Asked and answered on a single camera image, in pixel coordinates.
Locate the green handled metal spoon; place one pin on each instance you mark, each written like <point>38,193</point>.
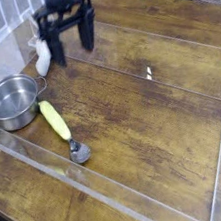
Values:
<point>79,152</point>

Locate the clear acrylic enclosure wall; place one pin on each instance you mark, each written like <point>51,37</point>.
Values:
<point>147,101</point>

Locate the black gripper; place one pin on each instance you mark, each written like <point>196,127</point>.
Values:
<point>59,15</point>

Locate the small steel pot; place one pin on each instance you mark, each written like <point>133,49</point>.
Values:
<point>19,100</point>

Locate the white toy mushroom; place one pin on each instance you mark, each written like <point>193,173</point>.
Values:
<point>44,57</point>

